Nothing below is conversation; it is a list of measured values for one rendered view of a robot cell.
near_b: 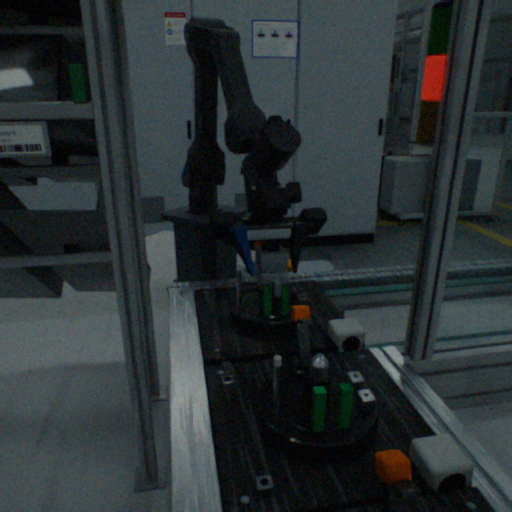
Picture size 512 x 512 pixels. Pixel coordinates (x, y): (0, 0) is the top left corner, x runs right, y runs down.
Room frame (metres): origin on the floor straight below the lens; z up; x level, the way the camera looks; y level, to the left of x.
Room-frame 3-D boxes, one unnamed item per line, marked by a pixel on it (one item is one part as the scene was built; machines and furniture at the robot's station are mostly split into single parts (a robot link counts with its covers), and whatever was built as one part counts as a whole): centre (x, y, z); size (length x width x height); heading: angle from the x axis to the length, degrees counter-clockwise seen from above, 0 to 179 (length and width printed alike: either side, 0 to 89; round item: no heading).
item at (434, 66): (0.58, -0.23, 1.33); 0.05 x 0.05 x 0.05
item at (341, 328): (0.58, -0.14, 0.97); 0.05 x 0.05 x 0.04; 11
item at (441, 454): (0.41, -0.07, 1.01); 0.24 x 0.24 x 0.13; 11
